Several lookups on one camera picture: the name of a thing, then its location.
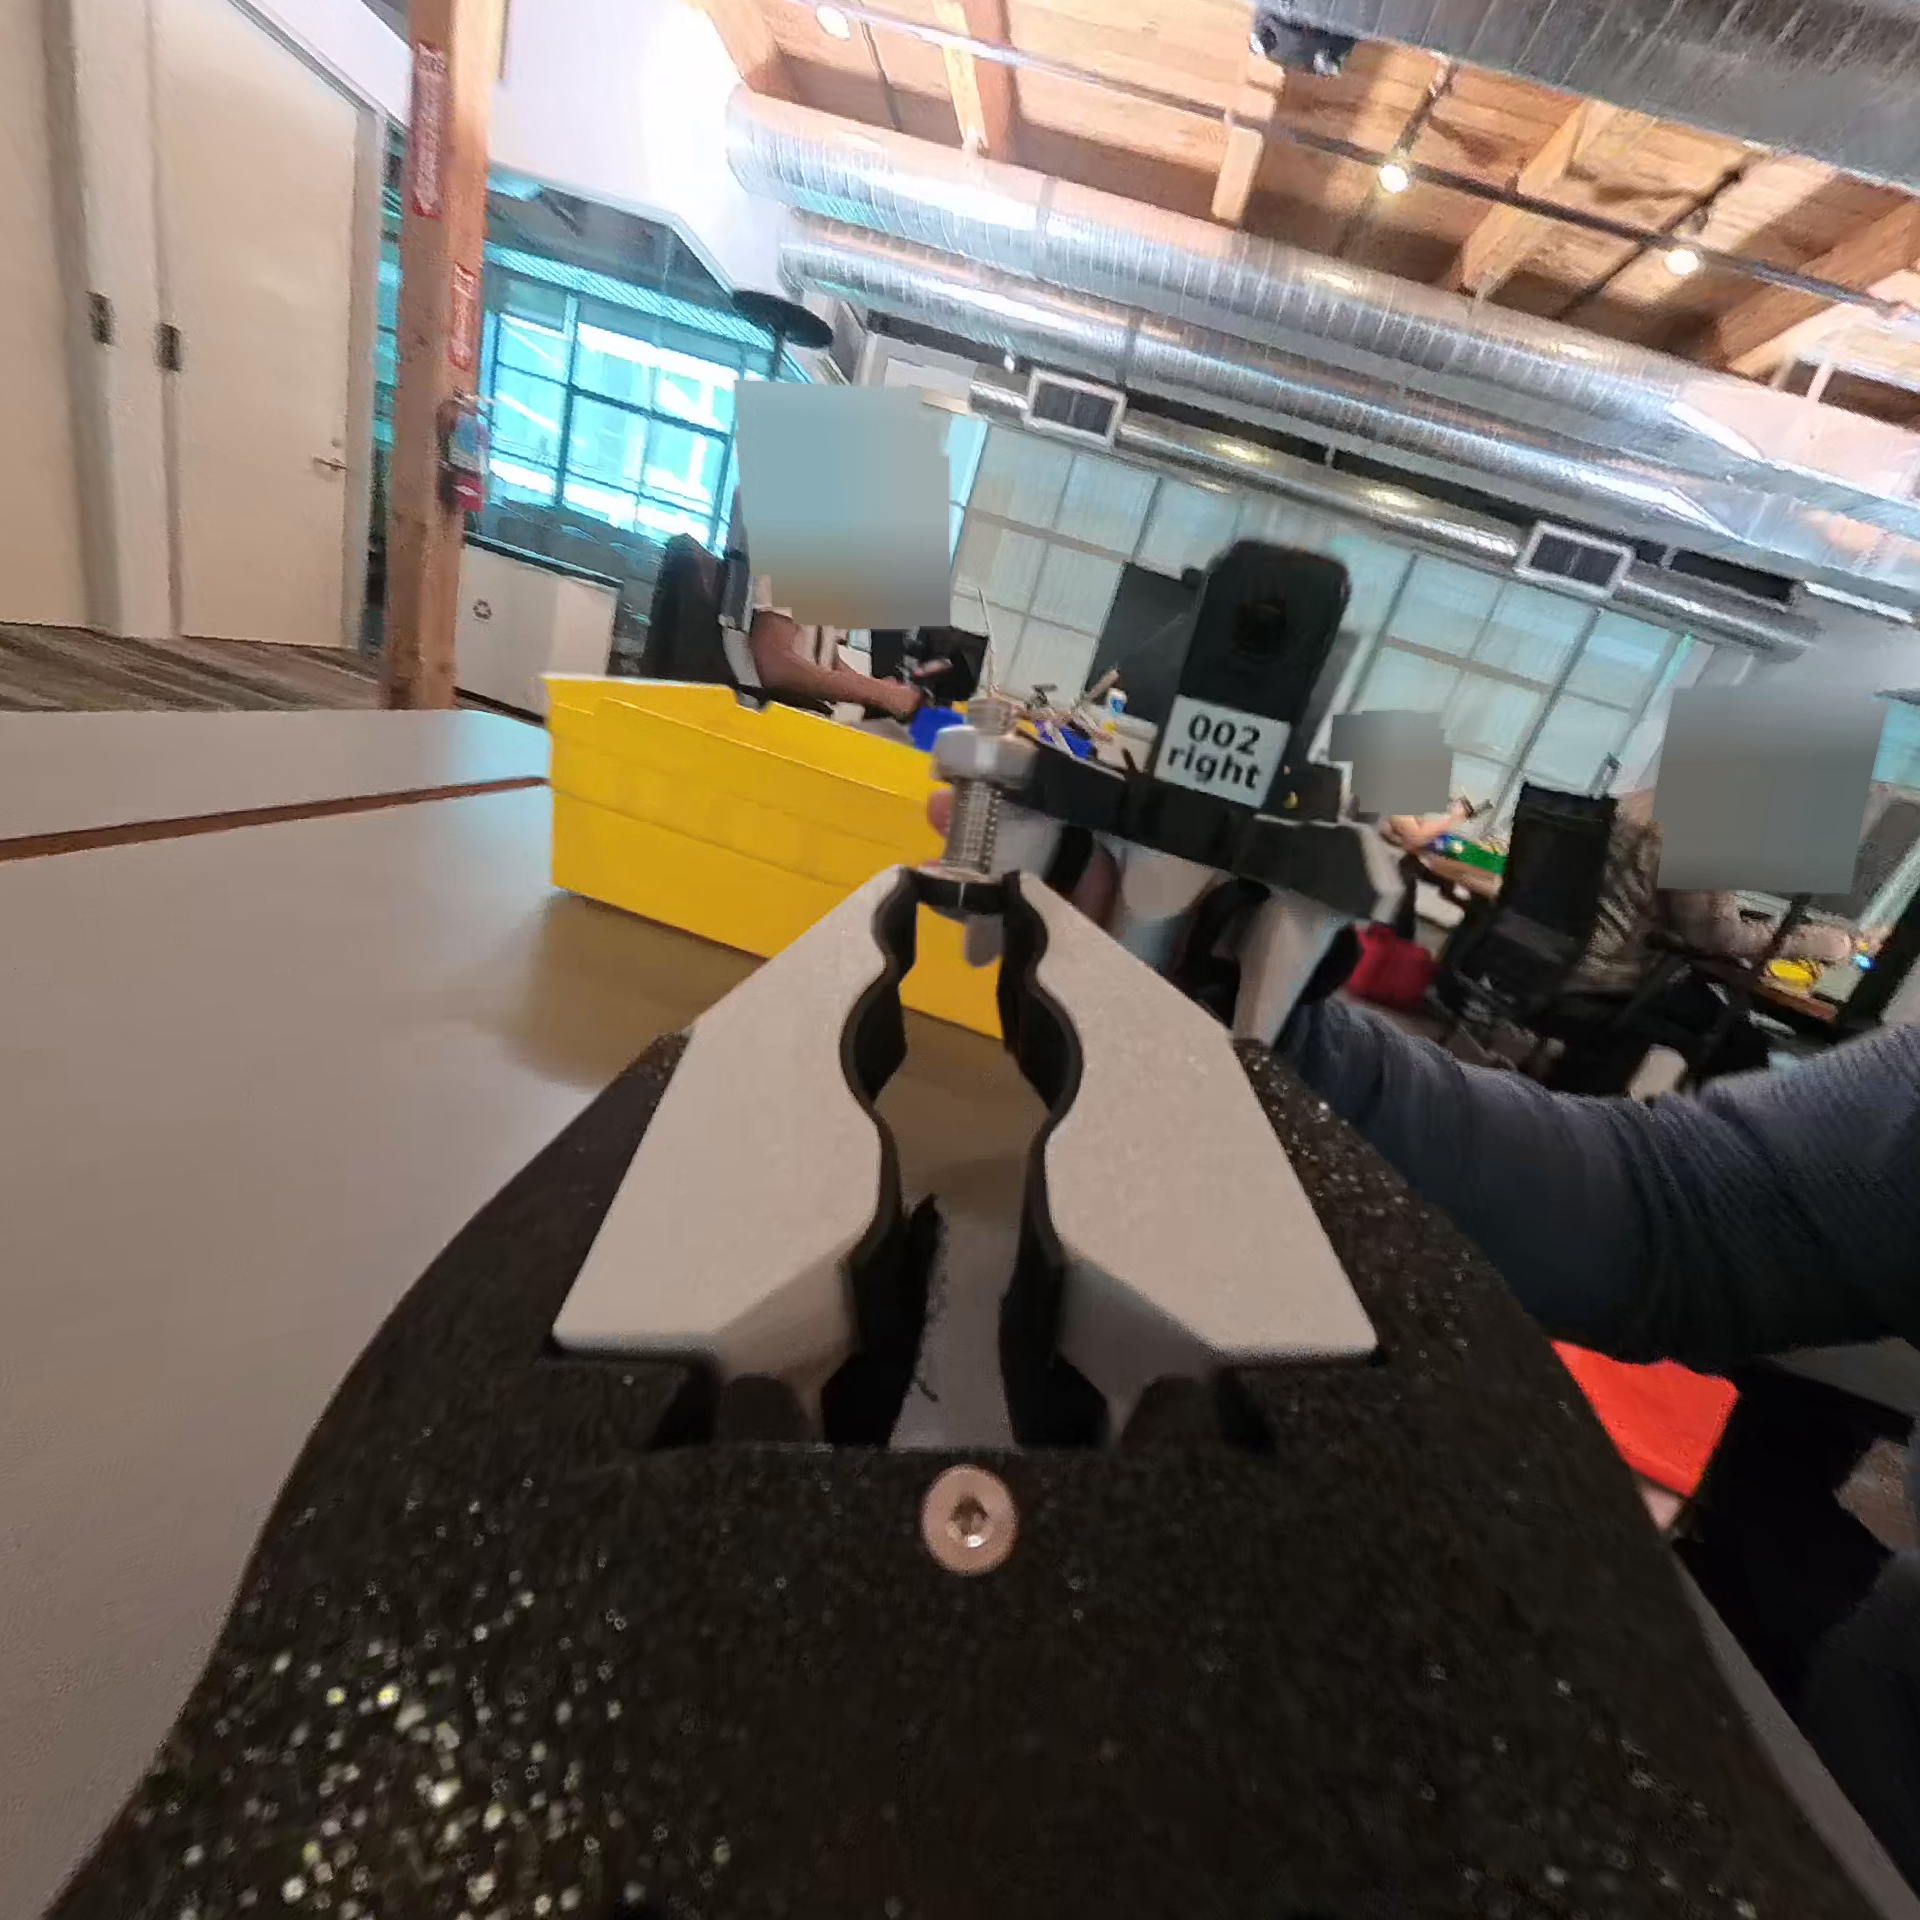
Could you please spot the red bag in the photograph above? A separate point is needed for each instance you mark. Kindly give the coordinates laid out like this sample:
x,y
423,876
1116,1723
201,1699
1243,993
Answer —
x,y
1394,966

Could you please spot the duct vent grille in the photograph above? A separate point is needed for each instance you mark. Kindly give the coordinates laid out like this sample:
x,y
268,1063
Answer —
x,y
1574,556
1077,403

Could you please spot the yellow plastic bin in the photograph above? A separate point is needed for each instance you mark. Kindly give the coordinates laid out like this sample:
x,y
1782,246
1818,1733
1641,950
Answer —
x,y
705,823

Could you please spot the orange cloth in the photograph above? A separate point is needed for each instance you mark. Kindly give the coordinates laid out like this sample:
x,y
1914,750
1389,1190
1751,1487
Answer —
x,y
1641,1417

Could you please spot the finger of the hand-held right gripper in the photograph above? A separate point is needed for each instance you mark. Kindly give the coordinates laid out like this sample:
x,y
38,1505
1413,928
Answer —
x,y
1079,780

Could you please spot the silver ventilation duct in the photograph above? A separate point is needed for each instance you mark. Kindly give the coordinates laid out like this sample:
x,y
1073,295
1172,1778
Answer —
x,y
1198,285
930,277

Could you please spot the white door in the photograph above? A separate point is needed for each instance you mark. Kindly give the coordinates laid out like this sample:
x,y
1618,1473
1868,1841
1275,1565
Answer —
x,y
257,375

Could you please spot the person's right forearm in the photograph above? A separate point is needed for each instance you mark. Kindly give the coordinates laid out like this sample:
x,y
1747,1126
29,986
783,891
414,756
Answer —
x,y
1650,1199

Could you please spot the red fire extinguisher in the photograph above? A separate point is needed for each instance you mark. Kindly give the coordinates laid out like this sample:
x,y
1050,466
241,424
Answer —
x,y
465,452

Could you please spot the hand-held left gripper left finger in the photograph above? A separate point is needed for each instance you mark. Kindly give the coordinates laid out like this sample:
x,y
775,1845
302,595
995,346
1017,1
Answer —
x,y
735,1169

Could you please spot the black office chair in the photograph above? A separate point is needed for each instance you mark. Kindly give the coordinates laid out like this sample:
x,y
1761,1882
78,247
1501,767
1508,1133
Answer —
x,y
1546,898
690,622

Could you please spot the large window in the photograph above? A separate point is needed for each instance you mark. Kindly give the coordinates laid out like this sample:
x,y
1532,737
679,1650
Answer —
x,y
632,419

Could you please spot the wooden support post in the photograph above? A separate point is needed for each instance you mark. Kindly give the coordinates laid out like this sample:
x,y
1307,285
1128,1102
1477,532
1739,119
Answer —
x,y
436,452

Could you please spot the silver metal bolt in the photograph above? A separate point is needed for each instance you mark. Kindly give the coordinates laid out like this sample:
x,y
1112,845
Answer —
x,y
978,819

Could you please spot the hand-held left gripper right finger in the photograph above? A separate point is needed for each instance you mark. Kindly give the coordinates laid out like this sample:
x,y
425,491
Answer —
x,y
1198,1185

